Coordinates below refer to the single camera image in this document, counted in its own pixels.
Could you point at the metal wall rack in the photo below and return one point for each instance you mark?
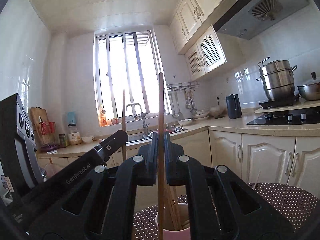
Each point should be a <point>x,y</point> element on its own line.
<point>182,86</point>

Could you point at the wooden chopstick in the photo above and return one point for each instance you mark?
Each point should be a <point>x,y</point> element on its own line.
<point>177,217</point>
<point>123,115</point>
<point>161,105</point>
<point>168,205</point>

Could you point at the orange bottle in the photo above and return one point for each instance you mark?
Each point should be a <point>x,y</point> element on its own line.
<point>103,117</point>

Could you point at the steel sink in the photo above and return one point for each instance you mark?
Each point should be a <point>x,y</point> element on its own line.
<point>136,137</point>

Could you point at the beige stone countertop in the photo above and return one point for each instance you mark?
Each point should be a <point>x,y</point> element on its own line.
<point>225,123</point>

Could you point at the red plastic bowl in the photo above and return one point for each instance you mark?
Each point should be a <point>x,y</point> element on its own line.
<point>169,131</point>

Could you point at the wooden cutting board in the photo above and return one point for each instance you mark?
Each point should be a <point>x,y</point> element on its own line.
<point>36,120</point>

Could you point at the purple cloth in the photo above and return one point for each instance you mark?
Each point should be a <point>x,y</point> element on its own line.
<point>48,148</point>

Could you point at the black kettle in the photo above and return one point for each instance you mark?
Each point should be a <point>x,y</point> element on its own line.
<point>233,107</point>

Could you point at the cream upper cabinets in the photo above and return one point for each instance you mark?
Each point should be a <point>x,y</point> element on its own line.
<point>200,10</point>

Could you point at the pink cup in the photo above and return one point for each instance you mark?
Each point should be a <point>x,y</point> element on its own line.
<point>175,235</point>

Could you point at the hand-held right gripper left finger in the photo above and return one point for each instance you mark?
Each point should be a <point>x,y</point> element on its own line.
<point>153,160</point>

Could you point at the small white bowl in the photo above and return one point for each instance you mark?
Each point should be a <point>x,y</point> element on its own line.
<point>88,139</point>

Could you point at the cream cabinets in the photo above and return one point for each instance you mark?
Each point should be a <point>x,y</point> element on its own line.
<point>200,10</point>
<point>262,155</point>

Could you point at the wall socket with plug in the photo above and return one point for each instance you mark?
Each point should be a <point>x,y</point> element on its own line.
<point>218,100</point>

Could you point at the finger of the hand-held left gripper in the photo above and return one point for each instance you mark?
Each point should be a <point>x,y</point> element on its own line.
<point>116,138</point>

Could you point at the clear plastic jar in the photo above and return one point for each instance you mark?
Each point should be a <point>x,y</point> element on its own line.
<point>74,135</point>

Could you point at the white dish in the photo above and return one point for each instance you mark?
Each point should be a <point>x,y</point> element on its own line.
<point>200,117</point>

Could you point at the steel steamer pot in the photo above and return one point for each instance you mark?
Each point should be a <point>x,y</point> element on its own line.
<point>277,82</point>

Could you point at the metal faucet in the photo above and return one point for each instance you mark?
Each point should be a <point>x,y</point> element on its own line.
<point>144,122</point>

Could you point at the grey range hood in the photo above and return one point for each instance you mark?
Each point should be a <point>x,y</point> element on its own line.
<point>262,10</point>

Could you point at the cream lower cabinets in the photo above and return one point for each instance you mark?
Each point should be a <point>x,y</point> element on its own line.
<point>262,155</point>

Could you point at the blue bottle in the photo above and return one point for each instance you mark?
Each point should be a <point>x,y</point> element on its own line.
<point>71,117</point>

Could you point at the kitchen window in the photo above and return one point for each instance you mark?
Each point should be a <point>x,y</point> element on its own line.
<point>130,75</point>

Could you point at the hanging metal ladle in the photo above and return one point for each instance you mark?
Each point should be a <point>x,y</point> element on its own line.
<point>180,114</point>
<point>175,115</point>

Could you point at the hanging metal utensil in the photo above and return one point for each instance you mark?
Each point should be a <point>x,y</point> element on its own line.
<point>188,102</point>
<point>193,105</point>

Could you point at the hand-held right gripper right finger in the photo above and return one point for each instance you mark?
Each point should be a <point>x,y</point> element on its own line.
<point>168,162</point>

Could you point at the cream lattice door cabinet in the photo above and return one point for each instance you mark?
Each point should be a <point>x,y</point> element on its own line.
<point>207,52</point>

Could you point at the black gas stove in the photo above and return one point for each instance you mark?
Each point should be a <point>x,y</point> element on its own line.
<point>275,120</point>

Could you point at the dark glass jar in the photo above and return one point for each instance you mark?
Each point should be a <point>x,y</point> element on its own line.
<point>63,140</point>

